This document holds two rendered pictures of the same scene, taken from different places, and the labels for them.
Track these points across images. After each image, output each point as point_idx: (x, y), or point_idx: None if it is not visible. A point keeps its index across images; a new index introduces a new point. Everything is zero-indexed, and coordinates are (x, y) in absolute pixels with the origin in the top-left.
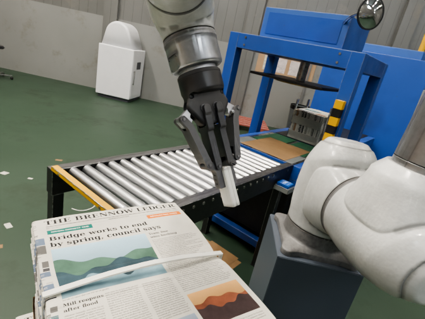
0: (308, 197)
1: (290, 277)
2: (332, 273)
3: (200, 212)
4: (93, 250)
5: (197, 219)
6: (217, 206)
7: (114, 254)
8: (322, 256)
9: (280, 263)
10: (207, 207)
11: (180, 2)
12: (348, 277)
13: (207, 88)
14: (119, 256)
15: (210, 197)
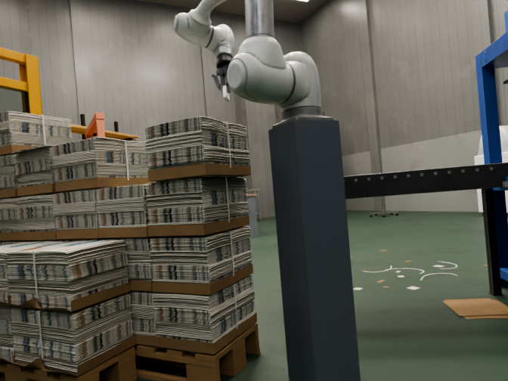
0: None
1: (274, 140)
2: (284, 127)
3: (356, 189)
4: None
5: (354, 196)
6: (379, 187)
7: None
8: (283, 121)
9: (269, 134)
10: (364, 186)
11: (199, 41)
12: (289, 125)
13: (218, 62)
14: None
15: (363, 176)
